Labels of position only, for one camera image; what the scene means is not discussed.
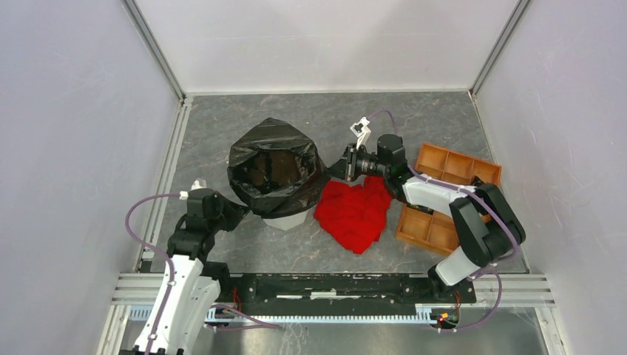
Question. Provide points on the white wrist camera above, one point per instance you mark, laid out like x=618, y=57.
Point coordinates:
x=362, y=131
x=197, y=184

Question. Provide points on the white octagonal trash bin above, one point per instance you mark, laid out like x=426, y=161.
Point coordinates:
x=284, y=221

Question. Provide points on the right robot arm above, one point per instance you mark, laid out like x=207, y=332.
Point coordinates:
x=488, y=230

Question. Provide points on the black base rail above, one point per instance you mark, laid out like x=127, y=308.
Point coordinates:
x=339, y=294

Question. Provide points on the white toothed cable strip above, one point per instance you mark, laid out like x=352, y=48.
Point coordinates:
x=421, y=315

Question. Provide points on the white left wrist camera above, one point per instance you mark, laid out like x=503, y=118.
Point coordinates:
x=197, y=184

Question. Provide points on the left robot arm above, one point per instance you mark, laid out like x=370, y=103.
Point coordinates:
x=190, y=283

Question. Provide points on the red cloth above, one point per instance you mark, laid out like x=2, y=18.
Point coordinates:
x=355, y=216

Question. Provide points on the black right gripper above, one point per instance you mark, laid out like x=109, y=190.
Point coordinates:
x=345, y=168

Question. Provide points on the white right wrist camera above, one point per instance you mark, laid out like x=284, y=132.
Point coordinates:
x=362, y=131

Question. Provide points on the black plastic trash bag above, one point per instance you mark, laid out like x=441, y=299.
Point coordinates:
x=275, y=169

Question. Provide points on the orange compartment tray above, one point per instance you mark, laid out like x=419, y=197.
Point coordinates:
x=425, y=220

